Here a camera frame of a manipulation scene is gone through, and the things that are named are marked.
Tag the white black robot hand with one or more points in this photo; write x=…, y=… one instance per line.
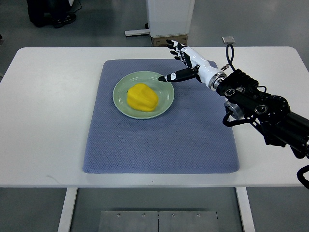
x=197, y=67

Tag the yellow bell pepper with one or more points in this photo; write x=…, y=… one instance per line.
x=142, y=98

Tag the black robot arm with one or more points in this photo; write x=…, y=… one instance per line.
x=270, y=115

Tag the small grey floor plate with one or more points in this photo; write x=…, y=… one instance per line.
x=228, y=40

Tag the light green plate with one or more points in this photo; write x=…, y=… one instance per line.
x=164, y=90

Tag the brown cardboard box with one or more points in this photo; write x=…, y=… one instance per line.
x=162, y=41

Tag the blue quilted mat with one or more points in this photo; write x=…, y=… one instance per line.
x=189, y=138

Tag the person legs dark trousers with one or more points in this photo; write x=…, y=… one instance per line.
x=50, y=12

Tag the right white table leg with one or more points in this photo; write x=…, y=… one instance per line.
x=245, y=209

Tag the white table leg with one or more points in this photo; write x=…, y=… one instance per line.
x=67, y=210
x=245, y=209

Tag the left white table leg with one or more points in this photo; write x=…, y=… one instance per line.
x=67, y=210

